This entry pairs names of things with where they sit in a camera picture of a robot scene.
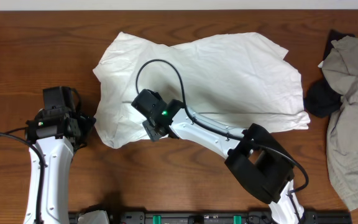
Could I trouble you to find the grey crumpled garment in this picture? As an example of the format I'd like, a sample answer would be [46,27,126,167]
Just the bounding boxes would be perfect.
[321,36,358,211]

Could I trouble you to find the white t-shirt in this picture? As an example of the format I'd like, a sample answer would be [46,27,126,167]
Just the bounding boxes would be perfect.
[93,32,310,149]

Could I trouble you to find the black crumpled garment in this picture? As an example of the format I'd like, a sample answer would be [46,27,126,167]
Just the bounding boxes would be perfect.
[303,29,355,118]

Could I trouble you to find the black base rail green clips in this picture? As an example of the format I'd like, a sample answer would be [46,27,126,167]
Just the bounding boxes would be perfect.
[68,210,352,224]

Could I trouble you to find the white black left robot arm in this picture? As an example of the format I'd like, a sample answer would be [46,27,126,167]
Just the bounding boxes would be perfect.
[24,86,96,223]

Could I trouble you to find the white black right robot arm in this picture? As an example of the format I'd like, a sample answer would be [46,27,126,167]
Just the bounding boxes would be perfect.
[131,89,305,223]

